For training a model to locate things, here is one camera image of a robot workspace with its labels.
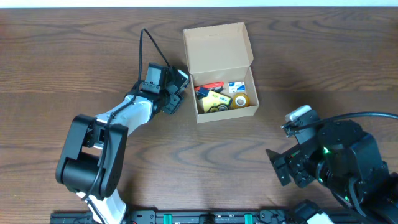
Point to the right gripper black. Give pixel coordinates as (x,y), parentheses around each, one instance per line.
(289,166)

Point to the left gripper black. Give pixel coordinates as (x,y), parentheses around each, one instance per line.
(175,96)

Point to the yellow highlighter marker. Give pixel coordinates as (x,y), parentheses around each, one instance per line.
(221,99)

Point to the red black stapler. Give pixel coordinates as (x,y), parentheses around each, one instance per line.
(204,89)

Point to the correction tape dispenser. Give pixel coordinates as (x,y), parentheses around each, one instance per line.
(218,108)

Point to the cardboard box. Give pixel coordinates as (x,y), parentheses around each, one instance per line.
(220,53)

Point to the blue white staples box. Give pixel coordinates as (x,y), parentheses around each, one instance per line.
(236,87)

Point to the yellow adhesive tape roll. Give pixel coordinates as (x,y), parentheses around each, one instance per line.
(240,100)

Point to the cream sticky note pad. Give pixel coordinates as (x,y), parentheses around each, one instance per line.
(208,103)

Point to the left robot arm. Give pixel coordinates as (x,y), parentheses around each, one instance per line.
(91,161)

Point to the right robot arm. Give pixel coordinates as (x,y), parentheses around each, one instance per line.
(338,154)

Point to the green clamp right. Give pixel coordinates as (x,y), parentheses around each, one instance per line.
(248,218)

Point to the green clamp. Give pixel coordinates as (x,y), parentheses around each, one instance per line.
(248,218)
(167,218)

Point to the green clamp left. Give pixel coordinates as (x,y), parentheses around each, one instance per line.
(167,218)

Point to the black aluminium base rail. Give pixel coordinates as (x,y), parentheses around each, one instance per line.
(152,217)

